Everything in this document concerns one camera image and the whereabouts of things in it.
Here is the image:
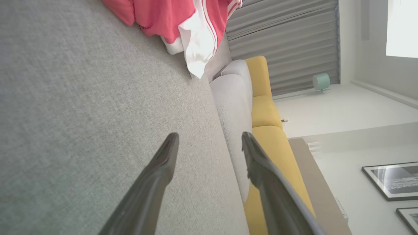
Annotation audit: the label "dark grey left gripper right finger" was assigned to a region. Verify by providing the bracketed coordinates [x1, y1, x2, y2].
[241, 132, 326, 235]

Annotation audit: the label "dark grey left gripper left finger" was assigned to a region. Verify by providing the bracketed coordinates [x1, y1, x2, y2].
[98, 132, 180, 235]

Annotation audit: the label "red shorts with white stripe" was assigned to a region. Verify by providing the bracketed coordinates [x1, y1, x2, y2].
[134, 0, 243, 80]

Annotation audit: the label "plain red t-shirt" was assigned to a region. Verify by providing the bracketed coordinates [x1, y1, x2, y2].
[101, 0, 136, 26]

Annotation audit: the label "tan wooden panel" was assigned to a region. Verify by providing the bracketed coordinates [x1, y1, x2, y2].
[288, 137, 352, 235]

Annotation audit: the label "yellow sofa back cushion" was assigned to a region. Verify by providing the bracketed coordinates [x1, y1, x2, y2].
[251, 95, 283, 129]
[243, 126, 316, 235]
[245, 55, 272, 98]

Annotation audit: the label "grey sofa cushion with seam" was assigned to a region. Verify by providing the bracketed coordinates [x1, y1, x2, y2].
[210, 73, 254, 203]

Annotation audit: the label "large grey fabric sofa seat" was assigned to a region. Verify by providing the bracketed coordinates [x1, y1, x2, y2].
[0, 0, 250, 235]

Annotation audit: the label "black framed picture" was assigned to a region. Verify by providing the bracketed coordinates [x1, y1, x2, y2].
[362, 162, 418, 202]
[396, 207, 418, 235]

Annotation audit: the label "small grey sofa cushion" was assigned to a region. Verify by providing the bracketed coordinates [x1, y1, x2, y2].
[214, 59, 252, 98]

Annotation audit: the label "grey pleated curtain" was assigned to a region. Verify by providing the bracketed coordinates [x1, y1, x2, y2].
[225, 0, 341, 97]

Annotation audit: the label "bright window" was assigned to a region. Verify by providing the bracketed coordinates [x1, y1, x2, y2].
[386, 0, 418, 59]

